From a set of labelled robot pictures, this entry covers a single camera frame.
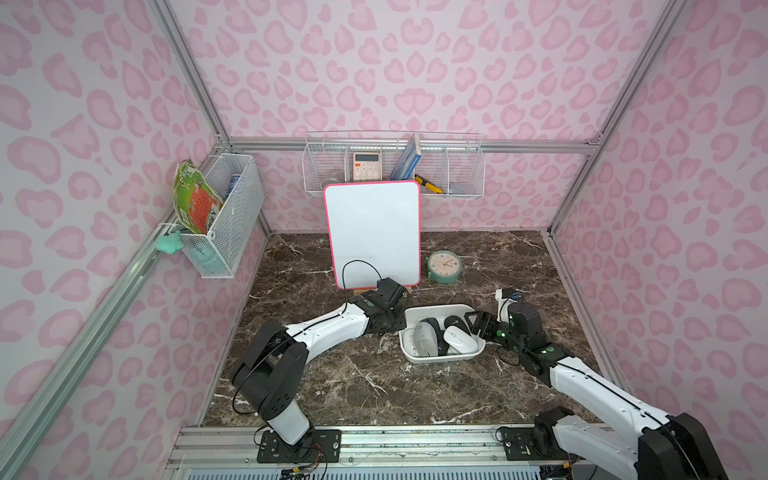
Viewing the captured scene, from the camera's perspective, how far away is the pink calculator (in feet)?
3.16

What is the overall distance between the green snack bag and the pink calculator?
0.42 m

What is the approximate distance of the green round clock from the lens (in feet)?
3.47

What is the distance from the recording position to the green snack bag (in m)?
0.69

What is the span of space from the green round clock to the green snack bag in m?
0.69
